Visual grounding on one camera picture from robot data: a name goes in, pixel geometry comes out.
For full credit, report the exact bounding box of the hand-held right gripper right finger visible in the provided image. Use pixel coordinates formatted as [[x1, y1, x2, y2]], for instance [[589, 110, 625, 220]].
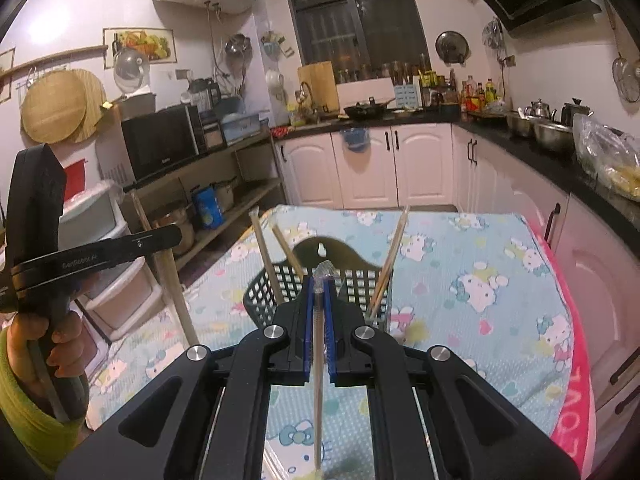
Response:
[[325, 276, 583, 480]]

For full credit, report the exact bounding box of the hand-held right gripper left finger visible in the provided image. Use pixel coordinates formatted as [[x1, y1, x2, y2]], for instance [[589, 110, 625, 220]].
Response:
[[55, 276, 317, 480]]

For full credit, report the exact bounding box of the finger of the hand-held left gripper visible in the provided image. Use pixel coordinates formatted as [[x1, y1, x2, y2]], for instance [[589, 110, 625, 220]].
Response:
[[107, 225, 183, 273]]

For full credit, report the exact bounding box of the single plastic-wrapped bamboo chopstick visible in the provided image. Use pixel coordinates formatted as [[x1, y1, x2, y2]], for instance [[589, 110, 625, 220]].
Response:
[[311, 260, 337, 473]]

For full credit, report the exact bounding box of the green perforated utensil holder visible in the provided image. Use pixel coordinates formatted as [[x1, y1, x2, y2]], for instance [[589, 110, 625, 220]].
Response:
[[242, 237, 396, 333]]

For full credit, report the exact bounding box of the group of bamboo chopsticks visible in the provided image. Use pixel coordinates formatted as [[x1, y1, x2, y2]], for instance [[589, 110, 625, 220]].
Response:
[[248, 205, 411, 321]]

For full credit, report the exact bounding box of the person's left forearm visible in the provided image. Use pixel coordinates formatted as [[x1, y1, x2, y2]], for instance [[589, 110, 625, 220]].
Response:
[[0, 327, 88, 478]]

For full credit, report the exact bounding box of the row of hanging kitchen utensils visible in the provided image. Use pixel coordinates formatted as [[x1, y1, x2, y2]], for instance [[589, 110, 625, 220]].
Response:
[[611, 12, 640, 106]]

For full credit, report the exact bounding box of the person's left hand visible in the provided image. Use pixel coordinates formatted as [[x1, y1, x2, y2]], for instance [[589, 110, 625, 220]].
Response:
[[9, 310, 96, 416]]

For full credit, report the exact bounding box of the stack of steel stockpots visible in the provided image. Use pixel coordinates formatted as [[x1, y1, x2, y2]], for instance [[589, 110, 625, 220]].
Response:
[[151, 204, 197, 257]]

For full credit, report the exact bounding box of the long wooden stick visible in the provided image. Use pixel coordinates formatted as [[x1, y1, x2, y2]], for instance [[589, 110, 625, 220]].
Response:
[[132, 200, 198, 351]]

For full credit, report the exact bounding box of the red plastic basin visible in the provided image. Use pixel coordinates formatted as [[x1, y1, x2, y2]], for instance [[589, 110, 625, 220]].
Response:
[[64, 156, 90, 198]]

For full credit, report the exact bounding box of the white plastic drawer cabinet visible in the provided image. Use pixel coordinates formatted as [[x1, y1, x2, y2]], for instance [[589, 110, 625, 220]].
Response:
[[57, 180, 161, 341]]

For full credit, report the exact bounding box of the blue tin can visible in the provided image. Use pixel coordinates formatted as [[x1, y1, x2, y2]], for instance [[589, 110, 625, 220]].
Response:
[[192, 186, 225, 232]]

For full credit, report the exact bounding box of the round bamboo lid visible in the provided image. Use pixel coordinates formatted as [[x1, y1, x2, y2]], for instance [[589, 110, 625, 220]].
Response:
[[20, 70, 91, 146]]

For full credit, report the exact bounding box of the black microwave oven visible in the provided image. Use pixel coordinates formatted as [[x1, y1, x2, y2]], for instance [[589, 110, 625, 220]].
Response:
[[121, 104, 207, 181]]

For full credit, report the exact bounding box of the round wooden board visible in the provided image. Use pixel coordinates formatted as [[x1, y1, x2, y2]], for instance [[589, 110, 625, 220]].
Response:
[[67, 67, 108, 143]]

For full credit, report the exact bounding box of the wooden storage shelf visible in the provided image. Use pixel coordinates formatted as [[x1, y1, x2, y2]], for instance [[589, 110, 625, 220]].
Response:
[[122, 127, 283, 273]]

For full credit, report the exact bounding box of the cartoon cat printed blanket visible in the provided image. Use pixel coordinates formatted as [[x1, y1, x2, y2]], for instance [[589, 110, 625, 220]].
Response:
[[87, 204, 576, 480]]

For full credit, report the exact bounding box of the grey pot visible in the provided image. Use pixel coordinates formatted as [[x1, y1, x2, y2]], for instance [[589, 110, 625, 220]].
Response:
[[120, 92, 157, 121]]

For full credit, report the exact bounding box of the glass pot lid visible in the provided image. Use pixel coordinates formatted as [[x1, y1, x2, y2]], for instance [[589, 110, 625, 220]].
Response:
[[114, 47, 151, 95]]

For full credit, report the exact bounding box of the blender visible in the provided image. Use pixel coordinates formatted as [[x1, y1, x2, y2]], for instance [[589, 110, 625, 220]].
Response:
[[189, 77, 222, 112]]

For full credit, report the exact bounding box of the blue hanging bag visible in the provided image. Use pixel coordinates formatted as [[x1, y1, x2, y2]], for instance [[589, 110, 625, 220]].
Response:
[[340, 127, 369, 153]]

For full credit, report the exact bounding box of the white jug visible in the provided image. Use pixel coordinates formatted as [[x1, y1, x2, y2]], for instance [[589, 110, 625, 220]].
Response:
[[265, 69, 287, 102]]

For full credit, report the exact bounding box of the hanging steel colander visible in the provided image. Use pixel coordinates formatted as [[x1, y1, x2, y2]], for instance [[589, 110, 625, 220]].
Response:
[[224, 33, 252, 59]]

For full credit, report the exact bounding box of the black wok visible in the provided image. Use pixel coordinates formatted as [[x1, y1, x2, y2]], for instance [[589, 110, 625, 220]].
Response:
[[342, 96, 397, 122]]

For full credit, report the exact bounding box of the wooden cutting board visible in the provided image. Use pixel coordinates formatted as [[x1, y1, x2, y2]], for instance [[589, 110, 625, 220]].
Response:
[[298, 61, 341, 113]]

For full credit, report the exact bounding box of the hanging peeler holder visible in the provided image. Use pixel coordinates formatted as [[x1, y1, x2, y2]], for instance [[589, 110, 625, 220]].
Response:
[[260, 29, 297, 59]]

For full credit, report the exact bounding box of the light blue knife holder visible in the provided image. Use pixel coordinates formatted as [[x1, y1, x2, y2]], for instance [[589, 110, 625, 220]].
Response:
[[393, 83, 421, 109]]

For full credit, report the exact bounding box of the black kitchen countertop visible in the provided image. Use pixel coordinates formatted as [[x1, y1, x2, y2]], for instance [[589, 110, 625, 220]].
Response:
[[272, 110, 640, 216]]

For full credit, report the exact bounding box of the row of spice jars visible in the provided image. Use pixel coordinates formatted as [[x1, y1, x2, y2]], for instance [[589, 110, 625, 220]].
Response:
[[337, 57, 433, 85]]

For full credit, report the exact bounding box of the group of sauce bottles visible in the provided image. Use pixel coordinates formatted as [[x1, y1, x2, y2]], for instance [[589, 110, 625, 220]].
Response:
[[459, 74, 502, 114]]

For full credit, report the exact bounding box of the dark window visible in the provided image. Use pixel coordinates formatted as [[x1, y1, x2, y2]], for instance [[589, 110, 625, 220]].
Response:
[[279, 0, 432, 82]]

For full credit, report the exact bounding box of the small steel pot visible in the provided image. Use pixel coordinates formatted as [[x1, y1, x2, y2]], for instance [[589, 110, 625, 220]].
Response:
[[506, 112, 536, 139]]

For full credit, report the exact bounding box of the large steel pot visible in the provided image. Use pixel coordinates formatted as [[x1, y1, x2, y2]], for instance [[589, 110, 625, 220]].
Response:
[[532, 119, 574, 154]]

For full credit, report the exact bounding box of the steel pot lid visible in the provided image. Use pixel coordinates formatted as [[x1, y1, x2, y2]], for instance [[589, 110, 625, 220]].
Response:
[[435, 31, 471, 64]]

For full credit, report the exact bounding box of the clear plastic bag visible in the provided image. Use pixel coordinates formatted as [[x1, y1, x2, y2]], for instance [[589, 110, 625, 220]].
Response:
[[571, 111, 640, 197]]

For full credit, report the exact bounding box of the dark steel kettle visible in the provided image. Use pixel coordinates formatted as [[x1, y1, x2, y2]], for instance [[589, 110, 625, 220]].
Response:
[[561, 96, 595, 127]]

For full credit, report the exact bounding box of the fruit wall poster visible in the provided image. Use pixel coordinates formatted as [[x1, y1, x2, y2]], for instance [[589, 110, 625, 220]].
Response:
[[102, 27, 176, 68]]

